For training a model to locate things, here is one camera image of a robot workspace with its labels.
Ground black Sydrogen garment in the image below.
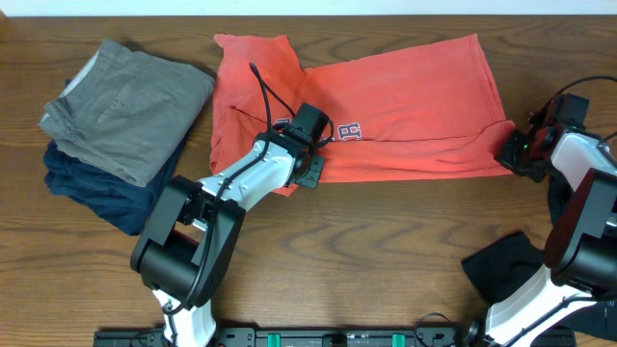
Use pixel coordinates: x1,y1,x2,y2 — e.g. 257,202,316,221
460,175,617,341

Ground folded navy blue garment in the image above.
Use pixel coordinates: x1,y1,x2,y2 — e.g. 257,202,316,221
43,139,187,236

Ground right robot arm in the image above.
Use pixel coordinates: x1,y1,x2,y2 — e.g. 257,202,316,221
482,125,616,346

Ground red printed t-shirt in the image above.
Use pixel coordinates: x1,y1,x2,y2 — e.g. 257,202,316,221
210,34,514,183

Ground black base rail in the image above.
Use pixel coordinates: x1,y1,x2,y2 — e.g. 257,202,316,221
94,326,577,347

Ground folded grey trousers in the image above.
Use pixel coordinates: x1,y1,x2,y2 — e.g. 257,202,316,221
40,40,214,187

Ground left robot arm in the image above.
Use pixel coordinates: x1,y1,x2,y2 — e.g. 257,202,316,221
130,136,325,346

